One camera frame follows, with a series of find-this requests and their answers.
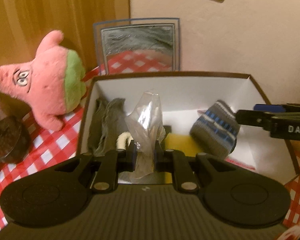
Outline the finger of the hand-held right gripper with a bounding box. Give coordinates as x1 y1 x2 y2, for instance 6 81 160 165
253 104 284 112
235 109 274 133

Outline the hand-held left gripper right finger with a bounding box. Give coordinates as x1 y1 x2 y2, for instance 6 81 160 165
153 141 240 193

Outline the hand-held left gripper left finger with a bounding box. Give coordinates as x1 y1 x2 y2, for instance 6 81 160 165
54 140 136 193

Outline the white scrunchie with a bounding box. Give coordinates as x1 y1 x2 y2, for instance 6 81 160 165
117 132 133 151

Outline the yellow sponge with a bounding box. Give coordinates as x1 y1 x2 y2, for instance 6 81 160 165
164 133 198 184

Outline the cotton swab bag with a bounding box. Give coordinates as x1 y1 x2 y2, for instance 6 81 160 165
125 90 167 179

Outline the grey blue striped sock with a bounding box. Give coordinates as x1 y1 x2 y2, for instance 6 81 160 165
189 100 241 160

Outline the brown cardboard box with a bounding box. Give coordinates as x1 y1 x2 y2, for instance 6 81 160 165
76 71 300 185

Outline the grey cloth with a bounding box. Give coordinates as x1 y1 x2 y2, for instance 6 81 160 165
89 97 130 157

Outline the red checkered tablecloth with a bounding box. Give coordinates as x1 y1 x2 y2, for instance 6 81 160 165
0 65 300 230

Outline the small framed mirror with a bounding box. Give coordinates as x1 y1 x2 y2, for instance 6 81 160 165
93 17 181 77

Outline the red white packet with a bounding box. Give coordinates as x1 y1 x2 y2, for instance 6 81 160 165
277 224 300 240

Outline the pink plush toy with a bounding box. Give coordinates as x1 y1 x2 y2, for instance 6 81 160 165
0 30 87 132

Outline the glass jar with green lid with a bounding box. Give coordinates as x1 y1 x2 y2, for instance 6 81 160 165
0 92 30 165

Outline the wooden door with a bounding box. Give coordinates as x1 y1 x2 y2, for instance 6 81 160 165
0 0 130 80

